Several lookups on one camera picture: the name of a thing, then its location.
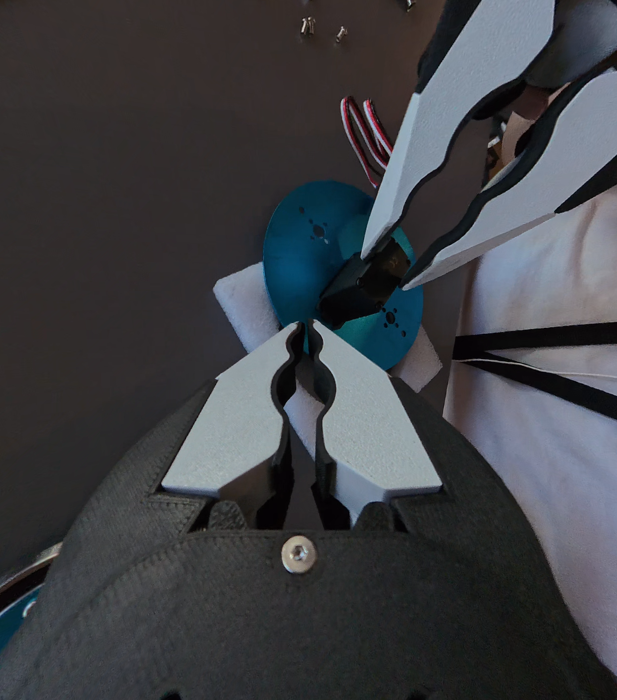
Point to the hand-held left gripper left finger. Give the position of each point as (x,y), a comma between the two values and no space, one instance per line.
(232,432)

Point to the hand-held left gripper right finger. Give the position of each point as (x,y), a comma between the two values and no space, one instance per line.
(379,432)

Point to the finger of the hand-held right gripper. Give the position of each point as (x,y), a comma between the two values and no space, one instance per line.
(560,164)
(450,109)

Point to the black servo motor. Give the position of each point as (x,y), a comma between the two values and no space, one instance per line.
(352,290)

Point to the blue round metal plate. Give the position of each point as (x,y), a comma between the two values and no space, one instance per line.
(297,262)

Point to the dark grey desk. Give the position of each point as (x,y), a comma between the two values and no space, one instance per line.
(95,219)

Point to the white foam sheet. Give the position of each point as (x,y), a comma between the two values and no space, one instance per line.
(242,306)

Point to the person in white shirt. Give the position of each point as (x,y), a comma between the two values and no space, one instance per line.
(560,492)

